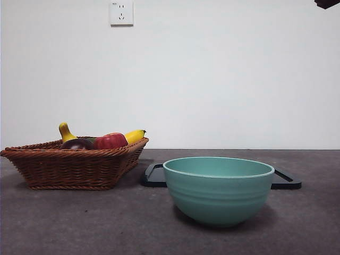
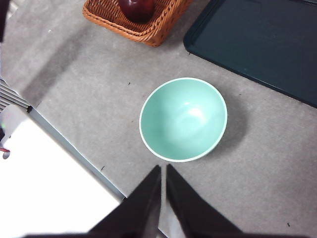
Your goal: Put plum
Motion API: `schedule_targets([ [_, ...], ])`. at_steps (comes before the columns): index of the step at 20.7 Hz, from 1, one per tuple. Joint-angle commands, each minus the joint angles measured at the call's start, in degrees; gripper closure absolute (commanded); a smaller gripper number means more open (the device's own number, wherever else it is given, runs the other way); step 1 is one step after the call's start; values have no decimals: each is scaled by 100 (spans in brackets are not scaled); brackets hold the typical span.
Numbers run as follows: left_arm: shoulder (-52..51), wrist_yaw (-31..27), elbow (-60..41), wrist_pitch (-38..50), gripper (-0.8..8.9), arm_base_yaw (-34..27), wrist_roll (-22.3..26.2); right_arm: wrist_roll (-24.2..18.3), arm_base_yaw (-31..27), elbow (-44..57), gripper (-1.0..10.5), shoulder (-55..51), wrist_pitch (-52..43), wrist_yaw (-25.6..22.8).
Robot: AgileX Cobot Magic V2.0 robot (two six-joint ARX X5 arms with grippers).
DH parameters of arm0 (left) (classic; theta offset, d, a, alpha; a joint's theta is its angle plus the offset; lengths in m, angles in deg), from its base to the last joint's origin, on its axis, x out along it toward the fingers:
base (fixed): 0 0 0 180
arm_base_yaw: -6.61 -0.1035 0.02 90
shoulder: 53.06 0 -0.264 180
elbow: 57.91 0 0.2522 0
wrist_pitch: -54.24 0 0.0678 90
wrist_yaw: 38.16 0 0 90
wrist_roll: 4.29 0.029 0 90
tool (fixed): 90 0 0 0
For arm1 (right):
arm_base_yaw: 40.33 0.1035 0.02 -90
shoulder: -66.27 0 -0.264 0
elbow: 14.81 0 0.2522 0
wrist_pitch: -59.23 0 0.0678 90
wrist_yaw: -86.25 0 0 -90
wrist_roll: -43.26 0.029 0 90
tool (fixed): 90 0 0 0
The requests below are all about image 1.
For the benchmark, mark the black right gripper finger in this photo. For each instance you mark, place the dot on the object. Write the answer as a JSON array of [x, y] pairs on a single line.
[[326, 3]]

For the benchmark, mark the teal ribbed bowl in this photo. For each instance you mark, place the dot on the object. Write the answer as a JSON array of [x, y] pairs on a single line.
[[220, 199]]

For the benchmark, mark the dark purple plum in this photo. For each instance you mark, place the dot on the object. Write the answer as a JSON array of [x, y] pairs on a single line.
[[77, 144]]

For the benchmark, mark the black rectangular tray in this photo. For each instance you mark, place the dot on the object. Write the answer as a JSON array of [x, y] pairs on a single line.
[[152, 176]]

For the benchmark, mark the red apple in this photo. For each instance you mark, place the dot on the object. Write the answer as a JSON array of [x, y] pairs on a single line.
[[110, 142]]

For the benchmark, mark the green fruit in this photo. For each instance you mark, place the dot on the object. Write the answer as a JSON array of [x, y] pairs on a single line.
[[91, 139]]

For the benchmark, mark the yellow banana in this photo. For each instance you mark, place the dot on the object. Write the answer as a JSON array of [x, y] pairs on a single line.
[[66, 134]]

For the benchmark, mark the brown wicker basket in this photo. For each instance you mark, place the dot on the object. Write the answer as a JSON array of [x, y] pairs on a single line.
[[69, 170]]

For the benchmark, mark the white wall socket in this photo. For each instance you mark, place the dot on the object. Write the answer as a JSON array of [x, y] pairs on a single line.
[[121, 13]]

